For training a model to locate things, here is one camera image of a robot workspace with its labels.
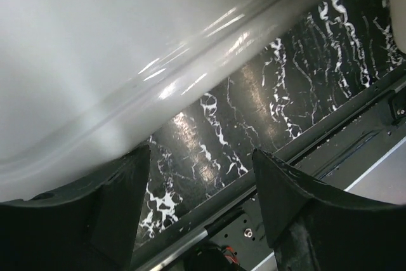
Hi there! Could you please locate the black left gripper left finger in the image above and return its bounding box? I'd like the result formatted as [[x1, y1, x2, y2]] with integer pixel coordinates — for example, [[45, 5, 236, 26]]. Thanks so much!
[[1, 145, 151, 270]]

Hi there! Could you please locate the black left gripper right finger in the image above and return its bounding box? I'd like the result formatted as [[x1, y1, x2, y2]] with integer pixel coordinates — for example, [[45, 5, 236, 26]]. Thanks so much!
[[252, 149, 405, 270]]

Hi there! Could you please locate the white black space suitcase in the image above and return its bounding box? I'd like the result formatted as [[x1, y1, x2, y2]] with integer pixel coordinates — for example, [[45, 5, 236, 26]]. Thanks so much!
[[1, 0, 321, 202]]

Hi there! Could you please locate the white plastic basin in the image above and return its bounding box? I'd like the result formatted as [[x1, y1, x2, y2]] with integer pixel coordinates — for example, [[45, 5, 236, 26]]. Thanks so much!
[[389, 0, 406, 53]]

